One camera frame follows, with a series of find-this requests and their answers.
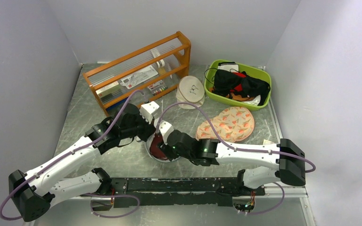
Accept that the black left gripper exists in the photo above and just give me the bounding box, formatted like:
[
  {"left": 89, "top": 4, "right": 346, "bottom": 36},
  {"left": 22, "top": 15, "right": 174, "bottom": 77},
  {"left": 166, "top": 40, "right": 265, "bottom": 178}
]
[{"left": 121, "top": 111, "right": 156, "bottom": 142}]

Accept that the white mesh laundry bag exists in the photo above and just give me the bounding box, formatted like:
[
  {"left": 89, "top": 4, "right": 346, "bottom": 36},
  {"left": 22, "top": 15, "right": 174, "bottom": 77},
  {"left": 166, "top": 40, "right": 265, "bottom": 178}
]
[{"left": 145, "top": 119, "right": 180, "bottom": 163}]

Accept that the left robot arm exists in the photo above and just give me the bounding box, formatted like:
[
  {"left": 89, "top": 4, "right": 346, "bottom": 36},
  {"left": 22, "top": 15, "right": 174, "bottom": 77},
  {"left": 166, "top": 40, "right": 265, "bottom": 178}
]
[{"left": 8, "top": 102, "right": 159, "bottom": 222}]

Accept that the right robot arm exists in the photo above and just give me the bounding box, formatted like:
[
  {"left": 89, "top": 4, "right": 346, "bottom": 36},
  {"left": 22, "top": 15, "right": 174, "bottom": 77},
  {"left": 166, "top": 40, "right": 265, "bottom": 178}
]
[{"left": 162, "top": 130, "right": 306, "bottom": 195}]

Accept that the cream round laundry bag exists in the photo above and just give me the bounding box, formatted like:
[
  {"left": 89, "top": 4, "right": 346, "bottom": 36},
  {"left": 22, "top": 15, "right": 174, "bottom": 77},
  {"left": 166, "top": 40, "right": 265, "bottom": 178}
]
[{"left": 176, "top": 76, "right": 205, "bottom": 107}]

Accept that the colourful marker pack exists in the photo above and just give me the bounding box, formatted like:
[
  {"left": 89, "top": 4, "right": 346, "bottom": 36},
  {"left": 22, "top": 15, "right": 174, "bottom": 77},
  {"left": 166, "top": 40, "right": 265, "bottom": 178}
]
[{"left": 148, "top": 80, "right": 168, "bottom": 96}]

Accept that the green box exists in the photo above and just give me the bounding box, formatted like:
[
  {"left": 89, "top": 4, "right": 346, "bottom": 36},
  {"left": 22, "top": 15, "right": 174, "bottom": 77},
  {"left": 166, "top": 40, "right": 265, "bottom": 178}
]
[{"left": 96, "top": 81, "right": 123, "bottom": 101}]

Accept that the clear plastic package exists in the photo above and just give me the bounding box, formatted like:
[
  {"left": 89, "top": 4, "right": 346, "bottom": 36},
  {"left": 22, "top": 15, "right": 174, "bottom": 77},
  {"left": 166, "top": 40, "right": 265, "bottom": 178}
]
[{"left": 119, "top": 65, "right": 158, "bottom": 89}]

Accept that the orange wooden rack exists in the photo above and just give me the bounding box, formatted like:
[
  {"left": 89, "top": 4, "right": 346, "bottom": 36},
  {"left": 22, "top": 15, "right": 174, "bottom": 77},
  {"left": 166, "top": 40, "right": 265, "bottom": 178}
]
[{"left": 83, "top": 31, "right": 191, "bottom": 116}]

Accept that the white clip on rack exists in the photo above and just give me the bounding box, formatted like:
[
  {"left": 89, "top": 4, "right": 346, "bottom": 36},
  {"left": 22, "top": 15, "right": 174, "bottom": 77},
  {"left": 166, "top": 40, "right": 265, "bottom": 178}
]
[{"left": 156, "top": 59, "right": 165, "bottom": 68}]

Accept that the black clothing pile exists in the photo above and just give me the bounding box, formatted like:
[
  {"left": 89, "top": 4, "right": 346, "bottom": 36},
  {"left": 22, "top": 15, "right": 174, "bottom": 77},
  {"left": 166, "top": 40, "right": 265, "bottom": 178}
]
[{"left": 209, "top": 70, "right": 271, "bottom": 106}]

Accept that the small white card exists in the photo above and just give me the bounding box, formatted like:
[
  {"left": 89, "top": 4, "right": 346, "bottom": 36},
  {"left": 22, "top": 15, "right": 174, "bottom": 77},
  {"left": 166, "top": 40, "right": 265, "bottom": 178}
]
[{"left": 263, "top": 139, "right": 275, "bottom": 145}]

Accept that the white folded garment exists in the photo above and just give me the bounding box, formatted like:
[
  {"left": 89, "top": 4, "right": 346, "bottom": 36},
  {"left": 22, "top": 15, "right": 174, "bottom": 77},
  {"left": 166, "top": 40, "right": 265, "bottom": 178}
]
[{"left": 217, "top": 62, "right": 239, "bottom": 73}]

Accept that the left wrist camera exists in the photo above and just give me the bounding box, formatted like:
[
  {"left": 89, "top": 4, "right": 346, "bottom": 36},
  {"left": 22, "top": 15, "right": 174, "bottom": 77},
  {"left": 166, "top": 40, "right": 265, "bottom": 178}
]
[{"left": 140, "top": 101, "right": 159, "bottom": 124}]

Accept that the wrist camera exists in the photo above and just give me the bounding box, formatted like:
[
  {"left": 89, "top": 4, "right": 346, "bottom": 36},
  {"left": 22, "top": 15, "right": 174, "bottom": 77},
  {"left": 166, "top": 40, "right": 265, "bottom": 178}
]
[
  {"left": 140, "top": 101, "right": 159, "bottom": 124},
  {"left": 154, "top": 119, "right": 174, "bottom": 145}
]

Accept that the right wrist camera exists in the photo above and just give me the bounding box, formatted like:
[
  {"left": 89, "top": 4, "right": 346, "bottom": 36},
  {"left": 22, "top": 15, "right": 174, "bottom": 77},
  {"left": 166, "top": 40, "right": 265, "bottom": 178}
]
[{"left": 154, "top": 119, "right": 174, "bottom": 145}]

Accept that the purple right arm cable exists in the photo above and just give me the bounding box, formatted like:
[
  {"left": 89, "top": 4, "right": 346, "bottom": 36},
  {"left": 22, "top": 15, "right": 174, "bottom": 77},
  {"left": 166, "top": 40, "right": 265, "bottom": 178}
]
[{"left": 155, "top": 102, "right": 316, "bottom": 216}]

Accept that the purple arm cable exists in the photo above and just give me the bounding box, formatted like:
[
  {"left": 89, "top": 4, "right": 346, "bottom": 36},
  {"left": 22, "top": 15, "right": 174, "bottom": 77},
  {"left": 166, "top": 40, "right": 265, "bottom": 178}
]
[
  {"left": 0, "top": 89, "right": 146, "bottom": 221},
  {"left": 155, "top": 102, "right": 316, "bottom": 216}
]

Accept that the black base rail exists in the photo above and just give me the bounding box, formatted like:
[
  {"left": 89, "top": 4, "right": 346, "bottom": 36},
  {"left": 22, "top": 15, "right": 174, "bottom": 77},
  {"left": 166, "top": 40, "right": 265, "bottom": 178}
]
[{"left": 94, "top": 177, "right": 265, "bottom": 208}]

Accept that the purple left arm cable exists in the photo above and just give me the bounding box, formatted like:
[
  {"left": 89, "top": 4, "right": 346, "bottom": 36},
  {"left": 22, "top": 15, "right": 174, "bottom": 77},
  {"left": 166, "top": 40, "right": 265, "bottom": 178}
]
[{"left": 0, "top": 89, "right": 146, "bottom": 221}]

